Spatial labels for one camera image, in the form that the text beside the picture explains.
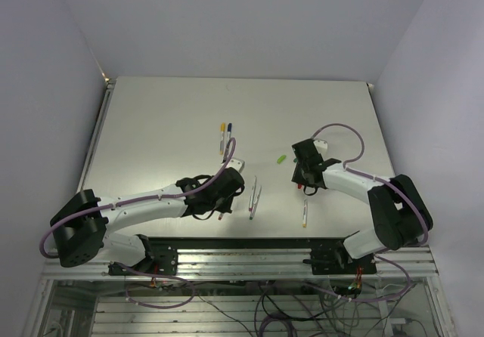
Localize purple-end white pen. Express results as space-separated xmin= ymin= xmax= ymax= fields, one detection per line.
xmin=248 ymin=176 xmax=257 ymax=212

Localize yellow-end white pen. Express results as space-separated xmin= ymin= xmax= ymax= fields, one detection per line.
xmin=219 ymin=126 xmax=225 ymax=155

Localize blue-end white pen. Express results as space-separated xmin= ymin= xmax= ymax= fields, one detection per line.
xmin=225 ymin=130 xmax=231 ymax=150

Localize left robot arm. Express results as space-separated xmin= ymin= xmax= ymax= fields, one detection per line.
xmin=50 ymin=162 xmax=245 ymax=274

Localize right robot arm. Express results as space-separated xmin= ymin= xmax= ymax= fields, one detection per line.
xmin=292 ymin=138 xmax=433 ymax=274

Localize orange-end pen on right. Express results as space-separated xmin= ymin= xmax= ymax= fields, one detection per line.
xmin=302 ymin=199 xmax=309 ymax=228

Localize green-end white pen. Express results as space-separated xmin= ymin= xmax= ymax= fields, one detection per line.
xmin=250 ymin=186 xmax=262 ymax=220

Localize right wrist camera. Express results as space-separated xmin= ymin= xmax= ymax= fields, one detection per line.
xmin=313 ymin=139 xmax=327 ymax=154

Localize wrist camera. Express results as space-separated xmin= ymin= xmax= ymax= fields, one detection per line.
xmin=225 ymin=158 xmax=245 ymax=173
xmin=313 ymin=139 xmax=327 ymax=154

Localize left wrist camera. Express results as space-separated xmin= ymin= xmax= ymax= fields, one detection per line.
xmin=225 ymin=158 xmax=245 ymax=173

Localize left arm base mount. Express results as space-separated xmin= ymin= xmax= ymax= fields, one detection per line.
xmin=108 ymin=234 xmax=178 ymax=276

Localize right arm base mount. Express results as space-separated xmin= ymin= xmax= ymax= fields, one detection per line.
xmin=302 ymin=239 xmax=377 ymax=275

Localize loose cables under table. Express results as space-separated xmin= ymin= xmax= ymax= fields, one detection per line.
xmin=124 ymin=274 xmax=413 ymax=337

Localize aluminium frame rail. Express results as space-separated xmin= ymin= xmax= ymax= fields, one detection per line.
xmin=41 ymin=247 xmax=439 ymax=281

